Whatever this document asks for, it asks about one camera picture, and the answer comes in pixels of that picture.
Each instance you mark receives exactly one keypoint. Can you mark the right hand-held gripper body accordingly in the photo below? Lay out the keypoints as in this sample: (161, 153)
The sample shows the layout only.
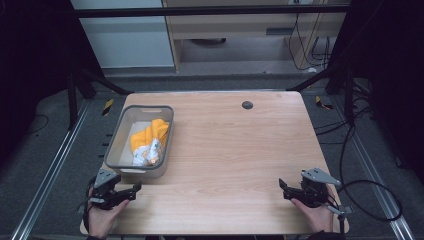
(316, 186)

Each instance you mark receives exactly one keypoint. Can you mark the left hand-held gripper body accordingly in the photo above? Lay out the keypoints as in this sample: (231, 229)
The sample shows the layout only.
(104, 186)

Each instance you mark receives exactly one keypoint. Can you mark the grey plastic basket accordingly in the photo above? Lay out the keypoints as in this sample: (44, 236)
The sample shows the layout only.
(115, 156)

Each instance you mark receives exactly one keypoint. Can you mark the yellow and white garment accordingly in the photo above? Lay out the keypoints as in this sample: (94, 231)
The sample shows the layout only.
(148, 138)

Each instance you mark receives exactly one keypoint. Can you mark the person's right hand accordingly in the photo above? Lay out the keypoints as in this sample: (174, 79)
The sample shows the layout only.
(316, 218)

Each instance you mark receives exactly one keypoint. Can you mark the person's left hand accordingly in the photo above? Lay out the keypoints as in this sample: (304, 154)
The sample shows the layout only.
(101, 220)

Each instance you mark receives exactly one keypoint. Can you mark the yellow and black tape strip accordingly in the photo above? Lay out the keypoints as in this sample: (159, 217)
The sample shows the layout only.
(322, 103)
(107, 107)

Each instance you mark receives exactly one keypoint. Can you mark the grey round table grommet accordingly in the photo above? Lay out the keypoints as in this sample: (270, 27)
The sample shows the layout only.
(247, 105)

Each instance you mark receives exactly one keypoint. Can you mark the black metal stand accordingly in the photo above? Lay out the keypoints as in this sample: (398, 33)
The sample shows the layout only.
(349, 96)
(71, 100)

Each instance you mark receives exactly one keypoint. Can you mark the black curtain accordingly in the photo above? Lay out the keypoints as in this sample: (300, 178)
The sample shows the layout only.
(33, 66)
(393, 66)

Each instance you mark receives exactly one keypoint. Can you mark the white cabinet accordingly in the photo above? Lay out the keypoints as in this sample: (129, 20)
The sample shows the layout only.
(126, 43)

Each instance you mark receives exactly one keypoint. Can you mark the black horizontal bar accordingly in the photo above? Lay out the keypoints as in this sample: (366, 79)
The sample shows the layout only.
(200, 11)

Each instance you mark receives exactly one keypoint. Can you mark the aluminium floor rail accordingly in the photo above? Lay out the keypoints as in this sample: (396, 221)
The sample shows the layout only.
(54, 173)
(369, 166)

